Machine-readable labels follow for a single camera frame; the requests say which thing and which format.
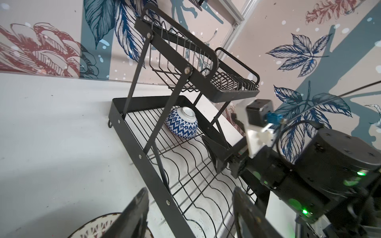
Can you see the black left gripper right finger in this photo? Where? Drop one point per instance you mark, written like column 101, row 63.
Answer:
column 249, row 220

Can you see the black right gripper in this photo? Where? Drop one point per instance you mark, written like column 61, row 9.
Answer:
column 266, row 168

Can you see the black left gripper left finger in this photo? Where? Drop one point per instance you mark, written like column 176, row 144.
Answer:
column 131, row 217

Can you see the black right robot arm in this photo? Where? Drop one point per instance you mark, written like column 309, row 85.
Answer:
column 336, row 176

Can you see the black two-tier dish rack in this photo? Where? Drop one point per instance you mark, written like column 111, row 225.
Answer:
column 150, row 127

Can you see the white brown patterned bowl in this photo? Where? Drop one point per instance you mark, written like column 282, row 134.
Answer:
column 97, row 227

